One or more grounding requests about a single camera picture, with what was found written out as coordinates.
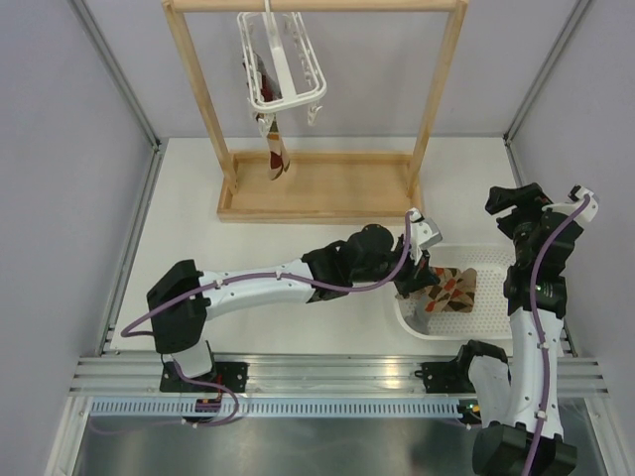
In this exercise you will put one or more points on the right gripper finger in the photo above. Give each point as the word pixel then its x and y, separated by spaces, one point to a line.
pixel 508 223
pixel 501 198

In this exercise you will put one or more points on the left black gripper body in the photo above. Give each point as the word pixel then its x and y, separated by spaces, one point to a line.
pixel 410 274

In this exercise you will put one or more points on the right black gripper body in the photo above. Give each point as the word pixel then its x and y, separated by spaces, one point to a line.
pixel 529 217

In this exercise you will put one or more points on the beige argyle sock front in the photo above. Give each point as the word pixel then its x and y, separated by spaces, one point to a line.
pixel 444 296

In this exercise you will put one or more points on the beige argyle sock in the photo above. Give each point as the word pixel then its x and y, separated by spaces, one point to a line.
pixel 444 296
pixel 468 286

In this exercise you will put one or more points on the grey sock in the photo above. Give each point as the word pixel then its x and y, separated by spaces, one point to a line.
pixel 418 320

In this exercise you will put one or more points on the white plastic clip hanger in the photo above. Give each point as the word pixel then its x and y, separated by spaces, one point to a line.
pixel 294 27

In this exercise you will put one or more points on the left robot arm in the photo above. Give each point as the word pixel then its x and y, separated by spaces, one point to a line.
pixel 185 298

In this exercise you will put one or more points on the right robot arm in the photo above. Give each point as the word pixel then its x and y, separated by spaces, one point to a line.
pixel 521 430

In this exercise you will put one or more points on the white hanger clip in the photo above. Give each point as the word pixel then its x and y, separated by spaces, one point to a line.
pixel 312 114

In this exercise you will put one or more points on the white perforated plastic basket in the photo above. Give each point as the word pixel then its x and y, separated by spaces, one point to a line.
pixel 488 319

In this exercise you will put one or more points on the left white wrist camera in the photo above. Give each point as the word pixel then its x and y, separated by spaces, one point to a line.
pixel 421 234

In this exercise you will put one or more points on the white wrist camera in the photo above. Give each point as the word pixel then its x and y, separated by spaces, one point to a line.
pixel 421 234
pixel 582 205

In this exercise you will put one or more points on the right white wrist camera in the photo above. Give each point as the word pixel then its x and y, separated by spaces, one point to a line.
pixel 582 205

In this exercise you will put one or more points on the wooden hanger rack frame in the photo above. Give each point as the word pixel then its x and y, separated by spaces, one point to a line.
pixel 327 186

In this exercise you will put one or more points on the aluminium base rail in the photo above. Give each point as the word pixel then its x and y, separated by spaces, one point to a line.
pixel 137 374

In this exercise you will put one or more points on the right aluminium frame post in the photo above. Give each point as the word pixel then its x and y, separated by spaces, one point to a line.
pixel 558 47

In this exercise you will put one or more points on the aluminium frame post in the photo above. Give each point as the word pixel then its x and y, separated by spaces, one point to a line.
pixel 558 47
pixel 113 68

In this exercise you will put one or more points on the white slotted cable duct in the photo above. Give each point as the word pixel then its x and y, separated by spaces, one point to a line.
pixel 294 407

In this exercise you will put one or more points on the left aluminium frame post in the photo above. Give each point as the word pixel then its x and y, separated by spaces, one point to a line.
pixel 113 68

